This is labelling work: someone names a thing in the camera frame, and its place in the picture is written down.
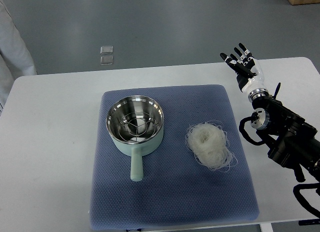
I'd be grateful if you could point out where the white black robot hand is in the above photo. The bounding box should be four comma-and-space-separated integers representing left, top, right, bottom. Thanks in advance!
220, 43, 269, 100

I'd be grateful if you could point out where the white vermicelli bundle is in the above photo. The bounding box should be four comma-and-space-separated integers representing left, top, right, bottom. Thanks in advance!
185, 120, 238, 173

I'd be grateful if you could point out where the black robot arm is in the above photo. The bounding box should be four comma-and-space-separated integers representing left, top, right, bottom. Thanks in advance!
239, 88, 320, 217

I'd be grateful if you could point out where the mint green steel pot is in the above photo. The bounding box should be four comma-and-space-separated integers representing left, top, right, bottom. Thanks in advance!
105, 95, 164, 182

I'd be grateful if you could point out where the blue textured mat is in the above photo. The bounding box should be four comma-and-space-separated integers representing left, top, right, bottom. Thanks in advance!
89, 84, 259, 230

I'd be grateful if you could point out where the lower floor socket plate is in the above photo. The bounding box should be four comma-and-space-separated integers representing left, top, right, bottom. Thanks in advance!
100, 55, 114, 65

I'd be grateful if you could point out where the floor socket plate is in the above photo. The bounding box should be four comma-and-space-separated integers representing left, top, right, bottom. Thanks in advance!
100, 45, 114, 55
100, 55, 114, 65

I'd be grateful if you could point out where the upper floor socket plate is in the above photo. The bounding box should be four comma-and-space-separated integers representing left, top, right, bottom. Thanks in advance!
100, 45, 114, 55

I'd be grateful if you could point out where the white cloth at left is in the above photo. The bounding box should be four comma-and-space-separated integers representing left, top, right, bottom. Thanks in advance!
0, 0, 37, 111

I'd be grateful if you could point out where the wire steaming rack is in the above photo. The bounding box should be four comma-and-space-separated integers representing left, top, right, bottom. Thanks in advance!
117, 117, 157, 143

